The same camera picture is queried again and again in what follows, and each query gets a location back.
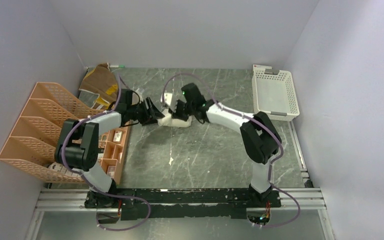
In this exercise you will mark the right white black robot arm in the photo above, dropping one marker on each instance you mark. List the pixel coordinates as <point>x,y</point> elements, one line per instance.
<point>260,138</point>

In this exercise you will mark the orange file organizer rack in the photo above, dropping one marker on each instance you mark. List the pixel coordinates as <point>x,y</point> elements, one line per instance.
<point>30,146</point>

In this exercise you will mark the brown yellow cloth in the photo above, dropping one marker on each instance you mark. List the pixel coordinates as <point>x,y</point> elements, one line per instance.
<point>101,82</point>

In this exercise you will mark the green tipped marker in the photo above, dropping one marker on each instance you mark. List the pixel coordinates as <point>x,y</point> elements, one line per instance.
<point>116,66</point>

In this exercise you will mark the white plastic basket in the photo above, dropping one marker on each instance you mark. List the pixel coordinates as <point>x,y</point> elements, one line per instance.
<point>274,93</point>

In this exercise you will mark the orange compartment tray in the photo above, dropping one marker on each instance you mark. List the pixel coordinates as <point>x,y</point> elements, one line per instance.
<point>113,150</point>

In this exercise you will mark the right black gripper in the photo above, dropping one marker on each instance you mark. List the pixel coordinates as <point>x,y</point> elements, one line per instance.
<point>174,110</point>

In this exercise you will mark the aluminium frame rails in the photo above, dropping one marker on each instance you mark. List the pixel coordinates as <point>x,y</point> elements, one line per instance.
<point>307,197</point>

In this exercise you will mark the white towel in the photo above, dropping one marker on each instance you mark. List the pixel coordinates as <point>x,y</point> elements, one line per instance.
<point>168,121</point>

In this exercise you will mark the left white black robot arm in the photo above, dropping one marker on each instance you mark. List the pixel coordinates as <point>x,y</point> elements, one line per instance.
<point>78,145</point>

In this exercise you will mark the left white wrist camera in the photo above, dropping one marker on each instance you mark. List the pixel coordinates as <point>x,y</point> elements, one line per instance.
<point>139,94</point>

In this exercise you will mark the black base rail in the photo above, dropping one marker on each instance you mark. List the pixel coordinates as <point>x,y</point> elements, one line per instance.
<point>137,203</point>

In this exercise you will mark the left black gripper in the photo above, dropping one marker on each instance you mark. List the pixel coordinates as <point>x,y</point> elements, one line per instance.
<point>150,115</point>

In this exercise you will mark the white patterned pouch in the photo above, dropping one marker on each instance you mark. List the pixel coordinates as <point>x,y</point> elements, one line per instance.
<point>62,170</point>

